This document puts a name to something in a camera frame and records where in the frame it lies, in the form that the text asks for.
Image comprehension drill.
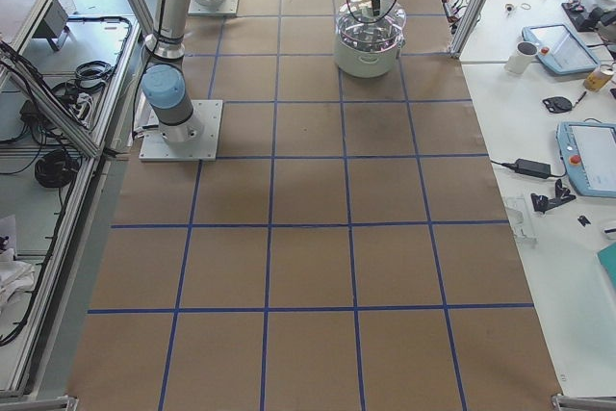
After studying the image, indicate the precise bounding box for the glass pot lid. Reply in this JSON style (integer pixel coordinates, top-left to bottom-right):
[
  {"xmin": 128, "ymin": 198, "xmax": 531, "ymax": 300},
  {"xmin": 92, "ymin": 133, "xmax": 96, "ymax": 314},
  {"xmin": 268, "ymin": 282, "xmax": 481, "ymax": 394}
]
[{"xmin": 336, "ymin": 0, "xmax": 406, "ymax": 53}]

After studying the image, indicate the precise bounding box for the mint green cooking pot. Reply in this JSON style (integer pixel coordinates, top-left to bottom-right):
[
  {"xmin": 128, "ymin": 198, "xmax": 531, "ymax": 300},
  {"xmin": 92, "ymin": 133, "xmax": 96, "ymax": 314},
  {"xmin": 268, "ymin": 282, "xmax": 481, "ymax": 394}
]
[{"xmin": 334, "ymin": 28, "xmax": 405, "ymax": 78}]

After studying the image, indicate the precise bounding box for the white mug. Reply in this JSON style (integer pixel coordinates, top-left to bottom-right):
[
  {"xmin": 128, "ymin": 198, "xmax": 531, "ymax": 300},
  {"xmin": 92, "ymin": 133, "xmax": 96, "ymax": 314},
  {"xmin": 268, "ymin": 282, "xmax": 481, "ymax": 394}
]
[{"xmin": 504, "ymin": 40, "xmax": 538, "ymax": 75}]

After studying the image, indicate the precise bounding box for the blue teach pendant far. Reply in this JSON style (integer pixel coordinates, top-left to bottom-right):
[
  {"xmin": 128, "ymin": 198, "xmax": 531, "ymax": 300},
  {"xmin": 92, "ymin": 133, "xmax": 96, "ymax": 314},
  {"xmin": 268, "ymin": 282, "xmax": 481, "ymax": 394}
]
[{"xmin": 522, "ymin": 23, "xmax": 601, "ymax": 75}]

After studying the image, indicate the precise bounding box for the blue teach pendant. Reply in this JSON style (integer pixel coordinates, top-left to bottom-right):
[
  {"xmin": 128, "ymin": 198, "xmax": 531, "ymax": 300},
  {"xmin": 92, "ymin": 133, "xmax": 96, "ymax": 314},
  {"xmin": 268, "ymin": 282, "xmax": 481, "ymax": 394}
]
[
  {"xmin": 555, "ymin": 122, "xmax": 615, "ymax": 198},
  {"xmin": 522, "ymin": 23, "xmax": 601, "ymax": 75}
]

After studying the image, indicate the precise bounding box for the black power adapter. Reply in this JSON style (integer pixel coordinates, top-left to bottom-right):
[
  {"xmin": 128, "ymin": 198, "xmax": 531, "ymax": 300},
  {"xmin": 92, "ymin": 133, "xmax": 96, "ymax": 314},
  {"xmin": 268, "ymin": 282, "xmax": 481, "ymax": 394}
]
[{"xmin": 514, "ymin": 158, "xmax": 552, "ymax": 179}]

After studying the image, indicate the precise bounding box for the blue teach pendant near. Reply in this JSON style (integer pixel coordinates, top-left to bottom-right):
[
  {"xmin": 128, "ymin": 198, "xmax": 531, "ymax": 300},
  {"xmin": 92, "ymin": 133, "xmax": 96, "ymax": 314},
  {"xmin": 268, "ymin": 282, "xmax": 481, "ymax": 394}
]
[{"xmin": 555, "ymin": 122, "xmax": 615, "ymax": 198}]

